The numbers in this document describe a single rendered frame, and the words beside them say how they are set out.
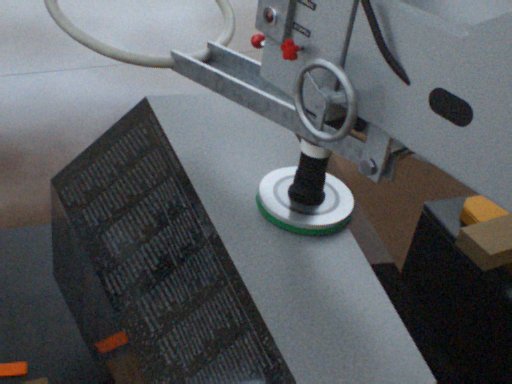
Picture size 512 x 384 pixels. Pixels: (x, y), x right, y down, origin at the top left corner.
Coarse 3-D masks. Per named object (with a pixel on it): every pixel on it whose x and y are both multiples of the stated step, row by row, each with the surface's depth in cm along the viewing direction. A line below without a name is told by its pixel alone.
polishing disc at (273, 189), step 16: (272, 176) 171; (288, 176) 172; (272, 192) 166; (336, 192) 169; (272, 208) 161; (288, 208) 162; (304, 208) 163; (320, 208) 164; (336, 208) 164; (352, 208) 165; (288, 224) 160; (304, 224) 159; (320, 224) 159; (336, 224) 161
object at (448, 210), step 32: (448, 224) 191; (416, 256) 204; (448, 256) 191; (416, 288) 206; (448, 288) 193; (480, 288) 180; (448, 320) 195; (480, 320) 182; (448, 352) 197; (480, 352) 185
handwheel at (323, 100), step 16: (304, 64) 131; (320, 64) 128; (336, 64) 126; (320, 96) 129; (336, 96) 128; (352, 96) 125; (304, 112) 136; (320, 112) 131; (352, 112) 126; (320, 128) 134; (352, 128) 128
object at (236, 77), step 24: (216, 48) 184; (192, 72) 175; (216, 72) 169; (240, 72) 180; (240, 96) 164; (264, 96) 158; (288, 96) 169; (288, 120) 155; (336, 144) 146; (360, 144) 141; (360, 168) 138
